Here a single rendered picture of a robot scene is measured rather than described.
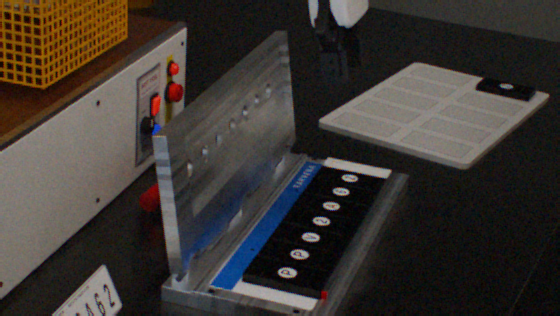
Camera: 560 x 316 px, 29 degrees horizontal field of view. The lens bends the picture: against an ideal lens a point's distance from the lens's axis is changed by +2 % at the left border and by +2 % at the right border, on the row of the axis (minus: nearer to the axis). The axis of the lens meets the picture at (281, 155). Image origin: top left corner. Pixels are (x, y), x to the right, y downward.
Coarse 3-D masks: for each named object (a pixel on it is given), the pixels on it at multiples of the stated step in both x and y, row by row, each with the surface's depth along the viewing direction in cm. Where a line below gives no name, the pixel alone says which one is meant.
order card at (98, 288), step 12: (96, 276) 122; (108, 276) 124; (84, 288) 120; (96, 288) 122; (108, 288) 124; (72, 300) 117; (84, 300) 119; (96, 300) 121; (108, 300) 123; (60, 312) 115; (72, 312) 117; (84, 312) 119; (96, 312) 121; (108, 312) 123
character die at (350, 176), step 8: (328, 168) 160; (336, 168) 160; (320, 176) 157; (328, 176) 158; (336, 176) 158; (344, 176) 157; (352, 176) 157; (360, 176) 159; (368, 176) 158; (352, 184) 156; (360, 184) 155; (368, 184) 156; (376, 184) 156
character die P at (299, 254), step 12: (276, 240) 138; (264, 252) 135; (276, 252) 135; (288, 252) 136; (300, 252) 136; (312, 252) 136; (324, 252) 137; (336, 252) 136; (300, 264) 133; (312, 264) 134; (324, 264) 134; (336, 264) 134
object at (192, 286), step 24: (288, 168) 161; (264, 192) 153; (240, 216) 146; (384, 216) 149; (240, 240) 140; (360, 240) 142; (192, 264) 130; (216, 264) 134; (360, 264) 136; (168, 288) 128; (192, 288) 128; (216, 288) 128; (336, 288) 130; (216, 312) 128; (240, 312) 127; (264, 312) 125; (288, 312) 125; (312, 312) 125; (336, 312) 126
